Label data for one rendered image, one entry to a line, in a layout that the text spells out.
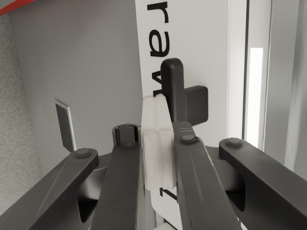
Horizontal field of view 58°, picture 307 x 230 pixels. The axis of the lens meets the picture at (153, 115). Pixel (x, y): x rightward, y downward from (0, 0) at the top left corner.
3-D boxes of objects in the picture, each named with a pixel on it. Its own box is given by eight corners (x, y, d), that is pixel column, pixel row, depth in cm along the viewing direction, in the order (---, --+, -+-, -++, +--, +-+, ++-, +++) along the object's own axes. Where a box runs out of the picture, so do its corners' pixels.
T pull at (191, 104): (164, 158, 21) (175, 165, 20) (157, 58, 19) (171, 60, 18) (198, 144, 23) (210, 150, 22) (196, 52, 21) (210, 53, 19)
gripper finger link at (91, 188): (144, 200, 11) (71, 204, 11) (145, 148, 16) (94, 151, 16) (141, 167, 11) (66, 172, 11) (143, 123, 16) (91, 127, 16)
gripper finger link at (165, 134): (156, 132, 12) (173, 131, 12) (154, 94, 19) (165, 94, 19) (161, 190, 13) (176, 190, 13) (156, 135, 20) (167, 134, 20)
